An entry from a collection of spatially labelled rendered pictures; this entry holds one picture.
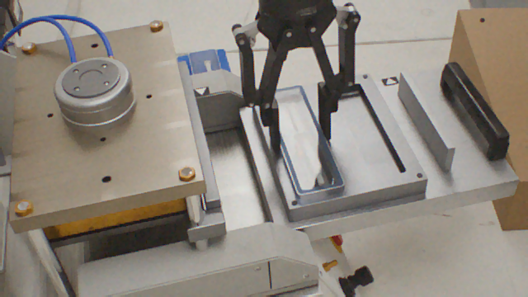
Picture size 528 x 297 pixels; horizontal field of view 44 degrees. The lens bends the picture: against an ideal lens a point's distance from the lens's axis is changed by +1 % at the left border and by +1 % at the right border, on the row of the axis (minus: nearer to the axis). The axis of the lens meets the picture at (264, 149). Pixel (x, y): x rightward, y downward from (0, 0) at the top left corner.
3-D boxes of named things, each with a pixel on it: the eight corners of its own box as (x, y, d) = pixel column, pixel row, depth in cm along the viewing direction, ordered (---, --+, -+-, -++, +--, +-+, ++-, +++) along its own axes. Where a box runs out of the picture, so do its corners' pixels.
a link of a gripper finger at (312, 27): (294, 7, 69) (306, 2, 69) (323, 79, 77) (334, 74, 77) (304, 29, 66) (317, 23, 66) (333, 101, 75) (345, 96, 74)
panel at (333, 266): (374, 335, 88) (318, 278, 75) (312, 175, 109) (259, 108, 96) (388, 329, 88) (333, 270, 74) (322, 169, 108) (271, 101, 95)
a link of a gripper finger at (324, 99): (317, 82, 77) (323, 80, 77) (318, 124, 82) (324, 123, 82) (324, 98, 75) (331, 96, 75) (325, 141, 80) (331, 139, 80)
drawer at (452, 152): (278, 252, 77) (275, 210, 71) (240, 128, 92) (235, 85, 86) (513, 200, 80) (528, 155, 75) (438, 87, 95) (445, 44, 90)
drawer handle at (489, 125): (490, 162, 80) (497, 138, 77) (439, 85, 90) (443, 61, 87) (506, 158, 80) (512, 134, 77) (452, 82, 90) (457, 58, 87)
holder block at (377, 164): (289, 223, 75) (289, 209, 73) (252, 110, 89) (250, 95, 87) (426, 192, 77) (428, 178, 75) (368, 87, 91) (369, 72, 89)
